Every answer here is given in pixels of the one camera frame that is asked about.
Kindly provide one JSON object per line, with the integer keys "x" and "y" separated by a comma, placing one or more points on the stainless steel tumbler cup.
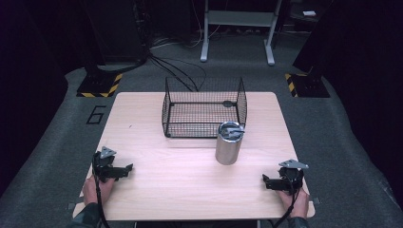
{"x": 228, "y": 148}

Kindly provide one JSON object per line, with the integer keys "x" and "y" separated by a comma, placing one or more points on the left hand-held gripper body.
{"x": 103, "y": 166}

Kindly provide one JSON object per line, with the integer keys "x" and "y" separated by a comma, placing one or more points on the person's right hand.
{"x": 297, "y": 204}

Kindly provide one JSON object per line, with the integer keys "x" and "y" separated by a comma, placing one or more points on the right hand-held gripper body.
{"x": 291, "y": 177}

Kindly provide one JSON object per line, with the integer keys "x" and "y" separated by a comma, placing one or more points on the dark cabinet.
{"x": 115, "y": 31}

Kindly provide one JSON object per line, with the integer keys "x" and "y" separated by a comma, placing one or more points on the black base with hazard stripes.
{"x": 99, "y": 84}
{"x": 305, "y": 85}

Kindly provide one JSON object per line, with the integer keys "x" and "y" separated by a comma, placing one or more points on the white metal stand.
{"x": 240, "y": 19}

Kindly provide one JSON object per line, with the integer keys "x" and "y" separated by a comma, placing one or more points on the person's left hand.
{"x": 92, "y": 191}

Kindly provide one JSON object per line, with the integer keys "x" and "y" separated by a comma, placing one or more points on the small white box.
{"x": 309, "y": 13}

